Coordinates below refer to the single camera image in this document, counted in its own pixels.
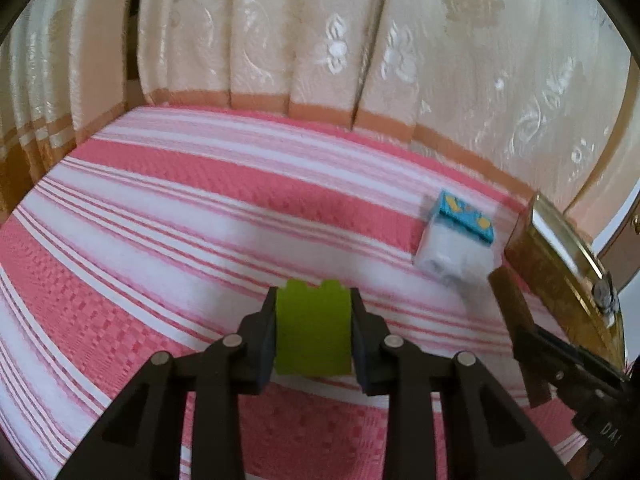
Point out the green toy brick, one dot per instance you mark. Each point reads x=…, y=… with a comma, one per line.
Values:
x=313, y=330

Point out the blue patterned toy block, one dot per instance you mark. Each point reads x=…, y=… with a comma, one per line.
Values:
x=452, y=211

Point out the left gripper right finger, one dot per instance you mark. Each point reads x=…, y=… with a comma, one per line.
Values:
x=487, y=435

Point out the gold metal tin box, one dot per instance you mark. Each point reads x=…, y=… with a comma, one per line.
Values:
x=560, y=268

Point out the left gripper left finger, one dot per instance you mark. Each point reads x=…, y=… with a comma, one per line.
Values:
x=139, y=436

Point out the brown wooden door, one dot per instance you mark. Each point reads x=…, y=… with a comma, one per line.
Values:
x=617, y=246

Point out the white translucent plastic box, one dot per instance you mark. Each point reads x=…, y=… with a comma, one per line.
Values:
x=454, y=255

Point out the pink striped bedspread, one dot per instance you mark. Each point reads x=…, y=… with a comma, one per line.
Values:
x=167, y=227

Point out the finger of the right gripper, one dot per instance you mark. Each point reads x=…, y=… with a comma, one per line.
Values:
x=575, y=372

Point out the cream floral curtain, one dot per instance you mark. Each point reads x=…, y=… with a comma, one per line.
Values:
x=532, y=95

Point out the brown small block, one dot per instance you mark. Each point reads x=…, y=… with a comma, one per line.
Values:
x=519, y=323

